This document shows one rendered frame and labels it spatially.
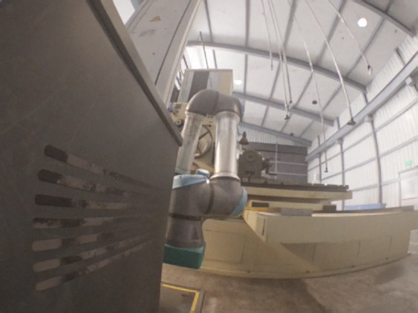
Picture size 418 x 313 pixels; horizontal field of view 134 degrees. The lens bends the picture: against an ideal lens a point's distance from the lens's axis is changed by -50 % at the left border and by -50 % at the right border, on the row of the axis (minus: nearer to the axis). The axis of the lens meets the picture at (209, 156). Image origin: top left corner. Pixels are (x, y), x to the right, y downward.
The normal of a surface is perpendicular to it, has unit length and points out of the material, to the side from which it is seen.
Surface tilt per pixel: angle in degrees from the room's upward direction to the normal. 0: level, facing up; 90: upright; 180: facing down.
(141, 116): 90
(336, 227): 90
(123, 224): 90
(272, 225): 90
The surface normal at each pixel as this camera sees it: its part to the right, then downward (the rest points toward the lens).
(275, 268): -0.13, -0.28
